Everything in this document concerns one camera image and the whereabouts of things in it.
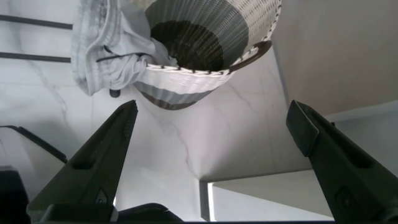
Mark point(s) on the pale grey shorts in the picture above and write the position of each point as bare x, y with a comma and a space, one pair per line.
93, 46

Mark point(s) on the white laundry basket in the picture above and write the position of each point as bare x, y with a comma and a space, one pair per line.
186, 84

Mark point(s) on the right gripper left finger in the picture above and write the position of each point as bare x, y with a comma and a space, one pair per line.
90, 174

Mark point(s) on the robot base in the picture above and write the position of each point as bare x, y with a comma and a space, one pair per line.
12, 193

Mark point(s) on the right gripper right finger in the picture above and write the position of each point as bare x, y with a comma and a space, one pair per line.
348, 174

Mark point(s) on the black clothes rack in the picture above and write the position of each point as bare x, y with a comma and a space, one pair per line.
31, 21

